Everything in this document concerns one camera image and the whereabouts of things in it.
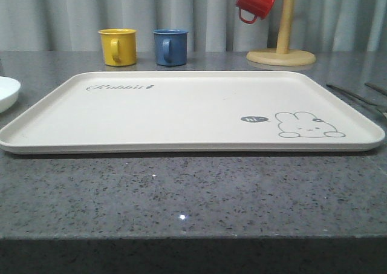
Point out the grey pleated curtain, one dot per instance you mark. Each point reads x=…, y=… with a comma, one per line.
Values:
x=212, y=25

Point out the white round plate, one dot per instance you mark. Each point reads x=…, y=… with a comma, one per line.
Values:
x=9, y=92

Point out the blue enamel mug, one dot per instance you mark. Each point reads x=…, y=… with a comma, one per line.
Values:
x=170, y=47

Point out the silver metal fork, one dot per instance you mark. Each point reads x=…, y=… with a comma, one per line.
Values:
x=379, y=108

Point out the cream rabbit serving tray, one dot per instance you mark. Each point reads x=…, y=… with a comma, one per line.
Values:
x=189, y=111

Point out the yellow enamel mug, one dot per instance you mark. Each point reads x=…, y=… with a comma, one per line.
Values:
x=119, y=46

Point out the wooden mug tree stand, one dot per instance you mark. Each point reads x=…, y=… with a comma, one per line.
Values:
x=282, y=55

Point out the silver metal spoon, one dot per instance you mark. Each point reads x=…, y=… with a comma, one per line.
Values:
x=377, y=88

